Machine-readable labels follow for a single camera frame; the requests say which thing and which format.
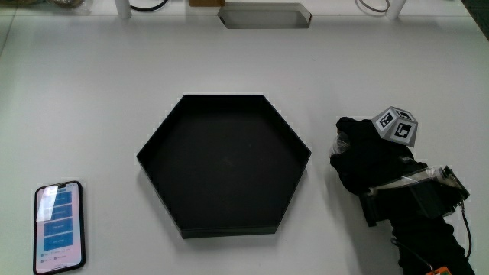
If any black smartphone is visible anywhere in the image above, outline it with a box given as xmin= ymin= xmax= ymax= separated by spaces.
xmin=33 ymin=180 xmax=86 ymax=275

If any thin black glove cable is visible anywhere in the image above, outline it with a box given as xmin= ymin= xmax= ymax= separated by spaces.
xmin=459 ymin=201 xmax=473 ymax=260

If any grey cable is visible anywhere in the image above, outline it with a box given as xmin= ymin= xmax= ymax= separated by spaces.
xmin=354 ymin=0 xmax=391 ymax=14

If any brown wooden block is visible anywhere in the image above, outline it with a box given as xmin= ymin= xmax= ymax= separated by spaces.
xmin=188 ymin=0 xmax=226 ymax=8

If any white desk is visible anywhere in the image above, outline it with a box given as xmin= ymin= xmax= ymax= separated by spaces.
xmin=0 ymin=0 xmax=489 ymax=275

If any clear plastic bag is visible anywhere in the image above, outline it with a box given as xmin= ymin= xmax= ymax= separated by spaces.
xmin=45 ymin=0 xmax=94 ymax=15

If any black hexagonal tray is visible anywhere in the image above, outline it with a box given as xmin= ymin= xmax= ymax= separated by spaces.
xmin=136 ymin=93 xmax=313 ymax=240

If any white stand post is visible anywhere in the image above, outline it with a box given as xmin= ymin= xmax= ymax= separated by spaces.
xmin=384 ymin=0 xmax=407 ymax=21
xmin=114 ymin=0 xmax=133 ymax=21

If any grey rectangular box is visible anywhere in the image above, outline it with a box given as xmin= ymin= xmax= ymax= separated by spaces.
xmin=216 ymin=2 xmax=313 ymax=31

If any person's right forearm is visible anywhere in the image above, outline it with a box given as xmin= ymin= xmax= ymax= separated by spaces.
xmin=389 ymin=215 xmax=477 ymax=275

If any person's right hand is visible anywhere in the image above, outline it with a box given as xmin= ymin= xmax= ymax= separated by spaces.
xmin=329 ymin=105 xmax=471 ymax=228

